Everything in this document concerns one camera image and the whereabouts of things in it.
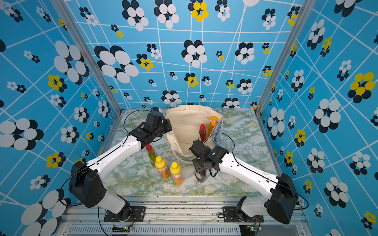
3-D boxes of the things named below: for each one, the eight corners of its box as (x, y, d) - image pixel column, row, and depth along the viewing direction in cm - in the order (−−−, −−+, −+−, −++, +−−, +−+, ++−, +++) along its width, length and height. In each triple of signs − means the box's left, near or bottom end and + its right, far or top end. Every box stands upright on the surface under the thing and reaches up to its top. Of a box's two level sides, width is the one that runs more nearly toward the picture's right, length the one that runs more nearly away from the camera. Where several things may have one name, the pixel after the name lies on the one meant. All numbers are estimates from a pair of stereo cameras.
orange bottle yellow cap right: (174, 185, 85) (169, 170, 66) (175, 179, 87) (169, 162, 69) (182, 185, 85) (178, 170, 66) (182, 179, 87) (179, 161, 69)
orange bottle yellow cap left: (161, 180, 87) (153, 164, 68) (162, 173, 89) (154, 156, 71) (169, 180, 87) (163, 164, 68) (170, 173, 89) (164, 156, 71)
